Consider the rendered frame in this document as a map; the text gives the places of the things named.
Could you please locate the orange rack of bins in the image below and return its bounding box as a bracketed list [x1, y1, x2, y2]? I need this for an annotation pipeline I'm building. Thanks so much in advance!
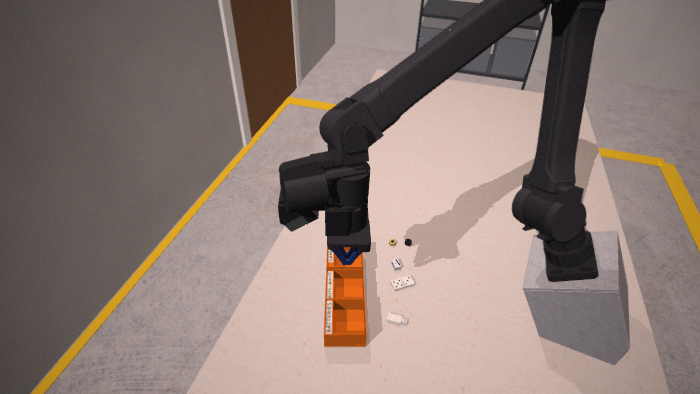
[324, 246, 367, 347]

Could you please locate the white domino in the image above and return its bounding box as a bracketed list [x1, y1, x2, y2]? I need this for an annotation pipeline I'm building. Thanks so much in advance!
[390, 275, 415, 291]

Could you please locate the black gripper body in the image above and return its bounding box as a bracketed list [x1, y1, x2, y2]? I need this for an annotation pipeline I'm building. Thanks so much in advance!
[327, 198, 371, 252]

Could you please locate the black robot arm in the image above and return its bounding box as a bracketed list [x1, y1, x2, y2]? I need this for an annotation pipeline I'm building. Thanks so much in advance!
[278, 0, 607, 282]

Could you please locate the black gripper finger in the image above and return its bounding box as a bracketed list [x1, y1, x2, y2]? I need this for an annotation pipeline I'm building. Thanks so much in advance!
[340, 247, 355, 259]
[331, 248, 363, 265]

